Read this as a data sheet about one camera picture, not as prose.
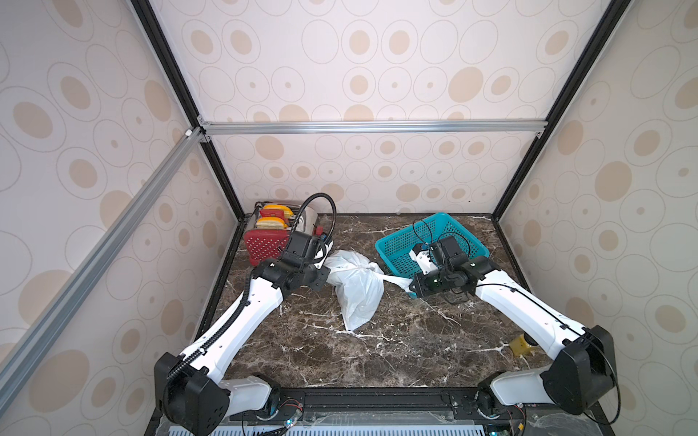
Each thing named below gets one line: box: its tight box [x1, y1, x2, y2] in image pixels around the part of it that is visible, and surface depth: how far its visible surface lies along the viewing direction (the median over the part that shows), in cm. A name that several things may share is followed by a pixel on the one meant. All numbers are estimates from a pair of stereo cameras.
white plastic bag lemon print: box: [323, 249, 414, 333], surface depth 81 cm
